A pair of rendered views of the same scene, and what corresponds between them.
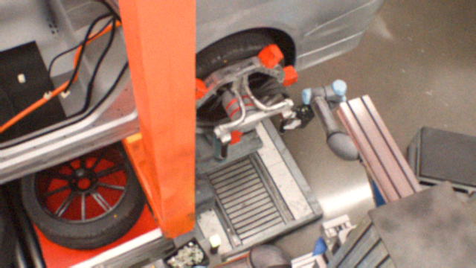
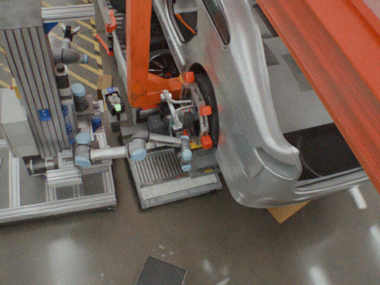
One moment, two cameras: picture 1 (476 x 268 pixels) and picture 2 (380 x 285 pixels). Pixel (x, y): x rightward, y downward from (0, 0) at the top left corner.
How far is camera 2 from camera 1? 2.84 m
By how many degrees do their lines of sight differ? 46
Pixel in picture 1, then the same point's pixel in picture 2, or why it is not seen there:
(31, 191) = (165, 51)
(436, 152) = (162, 272)
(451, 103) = not seen: outside the picture
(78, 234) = not seen: hidden behind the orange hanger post
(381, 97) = (229, 275)
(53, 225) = not seen: hidden behind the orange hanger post
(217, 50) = (206, 81)
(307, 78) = (247, 225)
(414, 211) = (34, 12)
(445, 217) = (26, 20)
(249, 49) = (208, 97)
